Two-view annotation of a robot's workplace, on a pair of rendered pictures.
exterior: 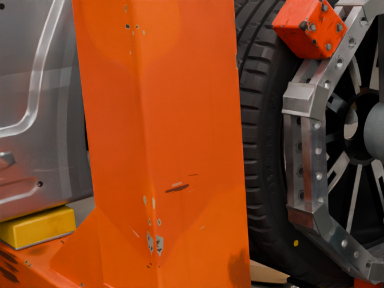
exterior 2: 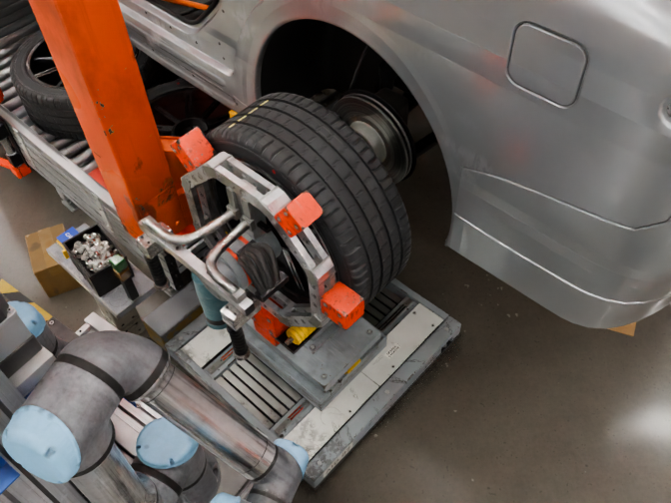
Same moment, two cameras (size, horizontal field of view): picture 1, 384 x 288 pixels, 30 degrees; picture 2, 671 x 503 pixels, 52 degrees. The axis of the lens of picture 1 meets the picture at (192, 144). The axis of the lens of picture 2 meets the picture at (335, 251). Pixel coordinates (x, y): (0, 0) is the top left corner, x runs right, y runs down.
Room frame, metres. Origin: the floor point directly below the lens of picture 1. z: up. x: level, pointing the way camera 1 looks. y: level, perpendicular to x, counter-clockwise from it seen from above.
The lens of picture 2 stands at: (1.35, -1.63, 2.33)
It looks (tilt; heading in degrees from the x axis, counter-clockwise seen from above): 51 degrees down; 81
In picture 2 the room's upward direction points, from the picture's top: 3 degrees counter-clockwise
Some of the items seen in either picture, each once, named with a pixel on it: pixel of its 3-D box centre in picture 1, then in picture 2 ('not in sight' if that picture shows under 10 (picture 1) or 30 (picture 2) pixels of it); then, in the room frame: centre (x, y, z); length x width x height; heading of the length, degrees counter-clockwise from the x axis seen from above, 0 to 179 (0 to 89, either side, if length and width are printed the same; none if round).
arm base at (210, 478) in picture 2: not in sight; (183, 471); (1.09, -1.01, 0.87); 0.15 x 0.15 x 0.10
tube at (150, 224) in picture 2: not in sight; (189, 209); (1.17, -0.39, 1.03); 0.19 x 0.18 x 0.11; 36
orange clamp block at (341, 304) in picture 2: not in sight; (341, 305); (1.52, -0.65, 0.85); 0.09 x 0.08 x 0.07; 126
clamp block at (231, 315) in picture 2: not in sight; (241, 308); (1.26, -0.65, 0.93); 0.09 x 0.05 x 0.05; 36
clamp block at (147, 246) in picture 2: not in sight; (156, 240); (1.06, -0.38, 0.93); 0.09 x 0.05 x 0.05; 36
